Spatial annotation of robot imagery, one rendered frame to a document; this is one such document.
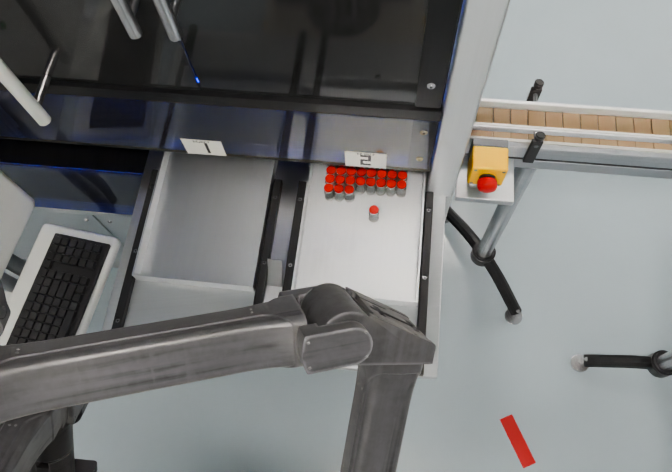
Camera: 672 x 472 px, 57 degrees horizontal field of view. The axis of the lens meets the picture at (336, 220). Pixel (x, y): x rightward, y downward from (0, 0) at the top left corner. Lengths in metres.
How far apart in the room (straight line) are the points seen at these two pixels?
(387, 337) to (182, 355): 0.20
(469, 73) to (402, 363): 0.53
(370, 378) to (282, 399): 1.51
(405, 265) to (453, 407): 0.92
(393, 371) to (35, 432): 0.41
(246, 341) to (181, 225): 0.84
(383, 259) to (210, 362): 0.78
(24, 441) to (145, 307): 0.63
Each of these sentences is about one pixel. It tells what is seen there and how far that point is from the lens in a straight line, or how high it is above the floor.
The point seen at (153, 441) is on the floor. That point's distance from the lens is 2.25.
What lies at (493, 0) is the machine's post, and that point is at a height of 1.48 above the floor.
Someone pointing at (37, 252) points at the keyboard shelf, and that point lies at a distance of 1.61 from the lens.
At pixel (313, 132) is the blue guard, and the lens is 1.20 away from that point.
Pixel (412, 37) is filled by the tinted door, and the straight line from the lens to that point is 0.97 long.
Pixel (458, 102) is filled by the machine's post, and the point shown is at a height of 1.24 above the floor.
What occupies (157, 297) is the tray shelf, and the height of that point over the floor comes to 0.88.
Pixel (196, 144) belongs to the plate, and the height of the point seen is 1.03.
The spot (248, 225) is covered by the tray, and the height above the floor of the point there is 0.88.
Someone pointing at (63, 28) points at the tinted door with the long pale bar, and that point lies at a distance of 1.13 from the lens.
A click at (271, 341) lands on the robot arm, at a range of 0.60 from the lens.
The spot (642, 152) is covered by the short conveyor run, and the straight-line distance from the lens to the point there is 1.50.
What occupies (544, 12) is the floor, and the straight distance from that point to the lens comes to 2.96.
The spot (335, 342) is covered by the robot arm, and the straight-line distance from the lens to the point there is 0.59.
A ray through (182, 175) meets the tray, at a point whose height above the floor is 0.88.
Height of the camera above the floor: 2.13
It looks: 66 degrees down
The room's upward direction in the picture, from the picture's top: 6 degrees counter-clockwise
